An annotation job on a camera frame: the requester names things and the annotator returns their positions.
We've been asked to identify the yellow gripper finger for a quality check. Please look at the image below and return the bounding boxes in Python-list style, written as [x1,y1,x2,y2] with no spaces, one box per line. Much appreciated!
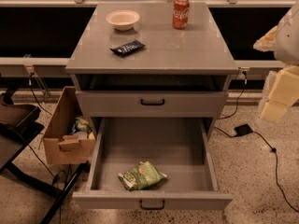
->
[261,102,288,123]
[269,65,299,106]

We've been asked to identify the green jalapeno chip bag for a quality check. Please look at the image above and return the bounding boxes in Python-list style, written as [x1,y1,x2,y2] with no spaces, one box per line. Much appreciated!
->
[118,161,167,191]

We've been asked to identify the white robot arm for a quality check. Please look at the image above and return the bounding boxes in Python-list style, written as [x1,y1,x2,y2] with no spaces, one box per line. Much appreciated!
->
[260,3,299,123]

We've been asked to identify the open grey middle drawer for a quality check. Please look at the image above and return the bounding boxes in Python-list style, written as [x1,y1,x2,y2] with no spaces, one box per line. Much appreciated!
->
[73,118,233,210]

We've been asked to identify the grey drawer cabinet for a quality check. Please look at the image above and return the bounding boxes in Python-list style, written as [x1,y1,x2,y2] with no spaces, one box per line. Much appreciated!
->
[66,1,237,133]

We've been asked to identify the closed grey upper drawer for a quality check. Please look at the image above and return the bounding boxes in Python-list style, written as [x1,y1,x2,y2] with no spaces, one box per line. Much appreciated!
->
[76,91,228,118]

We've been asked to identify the black power adapter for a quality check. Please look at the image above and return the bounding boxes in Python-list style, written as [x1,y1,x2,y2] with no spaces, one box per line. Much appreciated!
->
[235,124,253,137]

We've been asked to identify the red coca-cola can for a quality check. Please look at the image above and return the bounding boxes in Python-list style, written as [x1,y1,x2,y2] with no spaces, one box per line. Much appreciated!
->
[172,0,190,29]

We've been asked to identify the dark blue snack bar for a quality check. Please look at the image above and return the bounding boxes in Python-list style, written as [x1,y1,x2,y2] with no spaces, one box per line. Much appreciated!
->
[111,40,146,58]

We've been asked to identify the white paper bowl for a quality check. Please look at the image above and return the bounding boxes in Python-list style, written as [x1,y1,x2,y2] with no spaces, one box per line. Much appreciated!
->
[106,10,140,31]

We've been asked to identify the snack bags in box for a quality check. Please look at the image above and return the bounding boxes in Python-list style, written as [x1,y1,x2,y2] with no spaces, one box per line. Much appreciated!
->
[70,116,92,137]

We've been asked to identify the cardboard box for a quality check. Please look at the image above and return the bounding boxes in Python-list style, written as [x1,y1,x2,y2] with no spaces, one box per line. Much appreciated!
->
[43,87,95,164]

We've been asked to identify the grey metal railing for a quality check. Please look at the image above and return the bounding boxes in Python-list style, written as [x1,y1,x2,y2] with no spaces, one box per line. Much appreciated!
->
[0,0,299,102]

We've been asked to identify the black floor cable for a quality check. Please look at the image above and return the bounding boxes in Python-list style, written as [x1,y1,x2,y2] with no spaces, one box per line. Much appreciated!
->
[214,69,299,213]

